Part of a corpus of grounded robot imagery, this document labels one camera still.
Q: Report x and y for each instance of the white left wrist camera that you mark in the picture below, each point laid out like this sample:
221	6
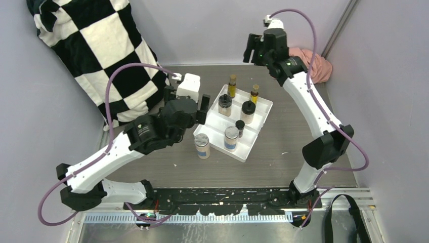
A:
188	85

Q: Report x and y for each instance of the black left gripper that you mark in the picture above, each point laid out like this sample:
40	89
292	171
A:
202	113

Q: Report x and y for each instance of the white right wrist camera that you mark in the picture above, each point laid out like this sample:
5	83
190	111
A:
272	23

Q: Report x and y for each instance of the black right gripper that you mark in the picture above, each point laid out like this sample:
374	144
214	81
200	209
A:
253	39

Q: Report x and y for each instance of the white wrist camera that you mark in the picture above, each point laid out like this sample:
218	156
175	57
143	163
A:
272	23
188	85

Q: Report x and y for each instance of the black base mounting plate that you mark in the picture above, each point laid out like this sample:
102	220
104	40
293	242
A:
226	201

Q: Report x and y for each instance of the black white checkered blanket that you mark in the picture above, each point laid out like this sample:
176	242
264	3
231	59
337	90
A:
102	48

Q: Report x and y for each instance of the black-lid knob grinder jar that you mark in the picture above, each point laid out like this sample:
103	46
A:
247	111

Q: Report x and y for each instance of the aluminium frame rail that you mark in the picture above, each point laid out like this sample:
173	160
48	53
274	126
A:
273	162

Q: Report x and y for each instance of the blue-label silver-top shaker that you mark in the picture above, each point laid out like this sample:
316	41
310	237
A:
202	145

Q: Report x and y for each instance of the taped black-lid grinder jar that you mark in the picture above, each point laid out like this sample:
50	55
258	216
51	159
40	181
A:
224	105

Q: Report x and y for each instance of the small black-cap spice bottle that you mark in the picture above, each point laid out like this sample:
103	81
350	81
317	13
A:
240	124

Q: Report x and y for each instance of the pink cloth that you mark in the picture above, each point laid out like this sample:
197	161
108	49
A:
321	68

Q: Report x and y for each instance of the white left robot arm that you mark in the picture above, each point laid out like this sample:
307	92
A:
86	182

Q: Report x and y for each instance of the white divided plastic tray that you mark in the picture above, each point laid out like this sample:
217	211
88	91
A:
222	132

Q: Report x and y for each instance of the gold-cap yellow sauce bottle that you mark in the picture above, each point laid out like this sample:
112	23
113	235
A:
231	91

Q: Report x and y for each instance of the yellow-label sauce bottle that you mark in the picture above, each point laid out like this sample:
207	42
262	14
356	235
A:
254	94

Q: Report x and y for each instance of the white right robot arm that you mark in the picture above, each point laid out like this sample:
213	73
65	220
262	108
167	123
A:
330	143

